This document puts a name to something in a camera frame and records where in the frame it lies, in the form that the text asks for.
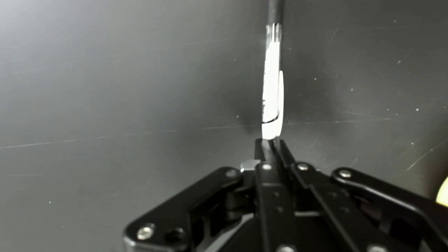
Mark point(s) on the black and white pen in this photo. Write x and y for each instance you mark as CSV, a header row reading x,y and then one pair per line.
x,y
271,84

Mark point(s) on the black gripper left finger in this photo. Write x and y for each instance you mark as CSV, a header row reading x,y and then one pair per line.
x,y
261,200

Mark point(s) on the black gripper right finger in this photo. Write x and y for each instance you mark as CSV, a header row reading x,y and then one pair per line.
x,y
337,200

